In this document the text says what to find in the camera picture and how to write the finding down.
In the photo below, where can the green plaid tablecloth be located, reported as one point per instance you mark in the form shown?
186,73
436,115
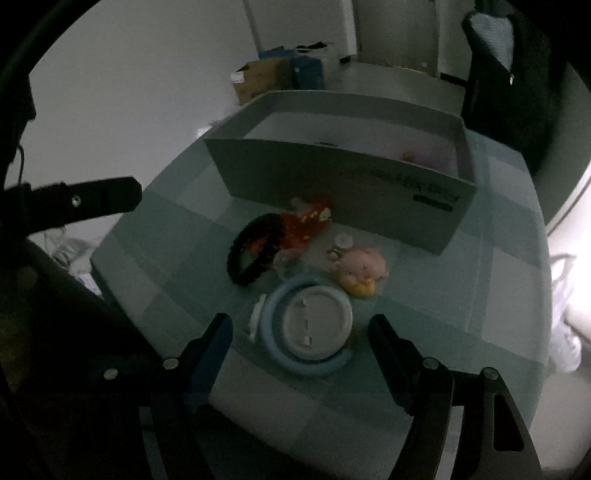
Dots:
438,300

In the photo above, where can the white plastic bag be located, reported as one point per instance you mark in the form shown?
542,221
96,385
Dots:
565,323

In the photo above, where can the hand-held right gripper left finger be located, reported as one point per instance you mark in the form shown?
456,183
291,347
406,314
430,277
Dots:
218,350

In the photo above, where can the brown cardboard box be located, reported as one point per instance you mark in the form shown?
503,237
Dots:
258,78

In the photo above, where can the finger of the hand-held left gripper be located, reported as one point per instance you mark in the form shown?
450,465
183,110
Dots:
104,197

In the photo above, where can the blue round compact mirror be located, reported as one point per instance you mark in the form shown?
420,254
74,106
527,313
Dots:
314,323

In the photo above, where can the black jacket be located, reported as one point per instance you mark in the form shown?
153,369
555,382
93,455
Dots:
503,106

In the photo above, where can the red floral hair clip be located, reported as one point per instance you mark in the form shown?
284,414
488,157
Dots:
318,210

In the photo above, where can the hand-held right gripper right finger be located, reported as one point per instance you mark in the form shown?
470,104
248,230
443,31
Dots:
391,360

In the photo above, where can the pink pig plush toy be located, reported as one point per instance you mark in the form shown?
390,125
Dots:
362,267

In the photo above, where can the small clear round trinket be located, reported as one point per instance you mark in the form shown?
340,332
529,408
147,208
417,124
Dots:
344,241

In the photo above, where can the red round pin badge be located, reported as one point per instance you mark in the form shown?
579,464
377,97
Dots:
298,233

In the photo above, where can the grey storage tray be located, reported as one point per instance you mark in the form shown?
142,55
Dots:
369,203

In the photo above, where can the white door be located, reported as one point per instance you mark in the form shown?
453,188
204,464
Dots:
397,32

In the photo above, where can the blue storage box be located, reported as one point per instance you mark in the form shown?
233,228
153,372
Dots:
308,71

